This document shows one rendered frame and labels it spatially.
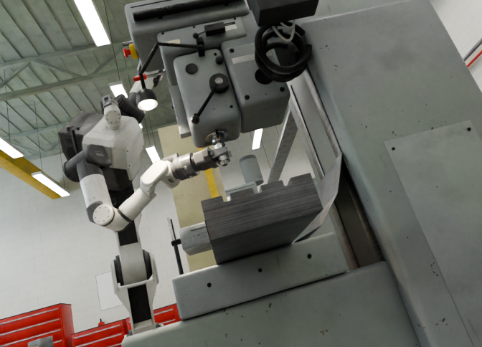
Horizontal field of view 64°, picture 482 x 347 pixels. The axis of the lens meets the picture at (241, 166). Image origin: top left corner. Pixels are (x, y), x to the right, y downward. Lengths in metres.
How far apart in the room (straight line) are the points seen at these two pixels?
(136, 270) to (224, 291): 0.80
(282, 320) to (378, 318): 0.27
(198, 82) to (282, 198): 0.77
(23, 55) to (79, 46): 1.05
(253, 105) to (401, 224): 0.62
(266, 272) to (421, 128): 0.66
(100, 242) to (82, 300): 1.45
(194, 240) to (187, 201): 1.91
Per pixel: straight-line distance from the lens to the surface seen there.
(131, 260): 1.87
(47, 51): 8.64
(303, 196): 0.78
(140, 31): 1.57
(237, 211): 0.76
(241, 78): 1.42
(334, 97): 1.30
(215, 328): 1.15
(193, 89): 1.43
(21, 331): 6.52
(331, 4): 1.70
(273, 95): 1.39
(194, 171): 1.41
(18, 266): 11.70
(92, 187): 1.56
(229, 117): 1.37
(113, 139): 1.71
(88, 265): 10.99
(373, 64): 1.41
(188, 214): 3.13
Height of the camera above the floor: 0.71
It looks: 19 degrees up
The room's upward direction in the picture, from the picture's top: 17 degrees counter-clockwise
